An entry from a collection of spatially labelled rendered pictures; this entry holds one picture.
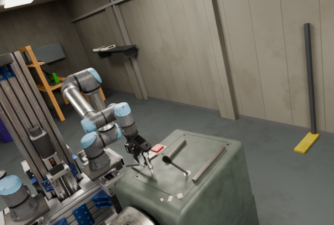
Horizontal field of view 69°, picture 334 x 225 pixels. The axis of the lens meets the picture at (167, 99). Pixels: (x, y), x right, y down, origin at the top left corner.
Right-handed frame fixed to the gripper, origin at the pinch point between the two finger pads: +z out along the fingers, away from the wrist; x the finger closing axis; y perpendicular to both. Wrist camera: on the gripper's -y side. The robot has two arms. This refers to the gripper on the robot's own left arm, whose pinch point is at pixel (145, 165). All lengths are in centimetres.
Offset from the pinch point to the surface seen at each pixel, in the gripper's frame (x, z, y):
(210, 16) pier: -254, -42, 111
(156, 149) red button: -16.5, 3.5, 9.8
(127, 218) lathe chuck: 25.1, 6.8, -12.0
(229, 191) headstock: -20.4, 22.7, -33.4
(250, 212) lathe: -35, 52, -33
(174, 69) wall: -282, 43, 237
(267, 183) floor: -138, 130, 8
